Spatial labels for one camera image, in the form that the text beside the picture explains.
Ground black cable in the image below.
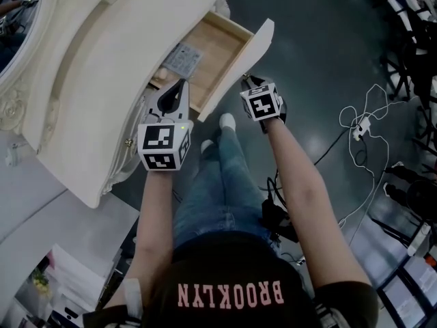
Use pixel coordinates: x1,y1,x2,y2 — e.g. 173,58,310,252
313,127,360,167

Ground white low platform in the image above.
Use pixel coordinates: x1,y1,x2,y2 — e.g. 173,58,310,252
0,167,141,288

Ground cluster of black chairs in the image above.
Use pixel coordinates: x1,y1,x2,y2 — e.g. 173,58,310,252
353,0,437,145

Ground cream ornate dressing table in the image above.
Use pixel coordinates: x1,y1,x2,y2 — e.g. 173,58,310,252
20,0,240,212

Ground person's blue jeans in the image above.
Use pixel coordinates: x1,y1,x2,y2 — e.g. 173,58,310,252
171,128,281,254

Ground black hip pouch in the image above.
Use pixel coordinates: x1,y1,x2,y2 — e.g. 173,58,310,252
260,168,298,245

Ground white power strip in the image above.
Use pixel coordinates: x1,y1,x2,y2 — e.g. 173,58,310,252
352,115,372,140

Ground yellow flowers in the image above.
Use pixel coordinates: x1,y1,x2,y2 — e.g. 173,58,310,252
31,267,53,301

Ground white cable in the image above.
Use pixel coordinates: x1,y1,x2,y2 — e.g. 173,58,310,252
337,83,412,241

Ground white arm strap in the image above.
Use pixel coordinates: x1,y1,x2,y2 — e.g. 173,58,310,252
122,277,143,321

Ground large wooden drawer white front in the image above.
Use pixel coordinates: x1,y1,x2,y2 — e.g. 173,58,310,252
147,10,276,123

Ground person's left forearm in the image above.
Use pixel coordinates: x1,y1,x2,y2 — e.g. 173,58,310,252
126,168,179,288

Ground printed paper leaflet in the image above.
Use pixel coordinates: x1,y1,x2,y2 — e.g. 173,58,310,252
163,42,205,77

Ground white paper box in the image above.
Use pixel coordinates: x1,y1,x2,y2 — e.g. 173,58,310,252
13,243,107,328

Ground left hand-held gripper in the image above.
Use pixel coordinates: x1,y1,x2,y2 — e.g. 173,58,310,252
137,79,195,172

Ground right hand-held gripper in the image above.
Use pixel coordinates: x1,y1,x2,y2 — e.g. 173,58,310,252
239,74,287,134

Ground small beige object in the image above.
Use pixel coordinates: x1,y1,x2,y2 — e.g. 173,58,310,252
151,67,172,82

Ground white ornate oval mirror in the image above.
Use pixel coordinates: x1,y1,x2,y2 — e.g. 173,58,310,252
0,0,135,141

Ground person's right forearm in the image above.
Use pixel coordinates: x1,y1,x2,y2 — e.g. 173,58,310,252
265,117,373,292

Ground person's black t-shirt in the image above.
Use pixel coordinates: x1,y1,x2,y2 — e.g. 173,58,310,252
81,230,382,328

